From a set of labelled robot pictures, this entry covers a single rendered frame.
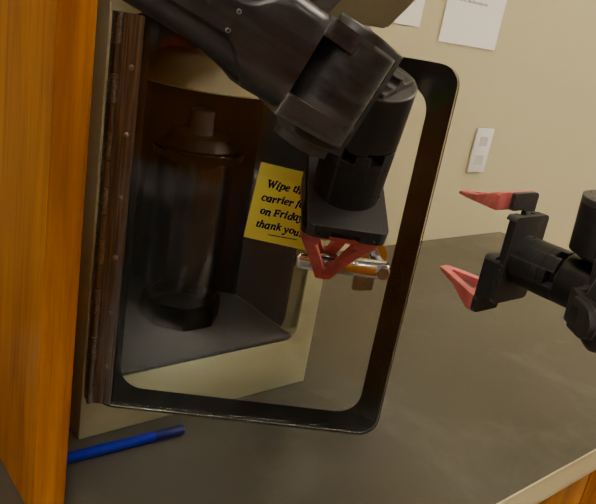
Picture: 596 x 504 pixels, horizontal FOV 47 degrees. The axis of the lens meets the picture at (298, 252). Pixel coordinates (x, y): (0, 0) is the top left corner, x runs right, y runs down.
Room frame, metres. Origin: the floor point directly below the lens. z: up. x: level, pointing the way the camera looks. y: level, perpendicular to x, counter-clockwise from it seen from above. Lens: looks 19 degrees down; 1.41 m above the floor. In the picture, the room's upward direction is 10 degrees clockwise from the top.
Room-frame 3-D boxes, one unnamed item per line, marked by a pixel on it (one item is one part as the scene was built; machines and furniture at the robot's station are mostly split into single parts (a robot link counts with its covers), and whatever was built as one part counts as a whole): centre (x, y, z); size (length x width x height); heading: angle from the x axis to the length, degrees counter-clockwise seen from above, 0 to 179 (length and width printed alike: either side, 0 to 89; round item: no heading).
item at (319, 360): (0.63, 0.03, 1.19); 0.30 x 0.01 x 0.40; 97
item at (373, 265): (0.61, -0.04, 1.20); 0.10 x 0.05 x 0.03; 97
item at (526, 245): (0.72, -0.26, 1.20); 0.07 x 0.07 x 0.10; 42
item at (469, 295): (0.77, -0.21, 1.16); 0.09 x 0.07 x 0.07; 42
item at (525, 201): (0.77, -0.21, 1.23); 0.09 x 0.07 x 0.07; 42
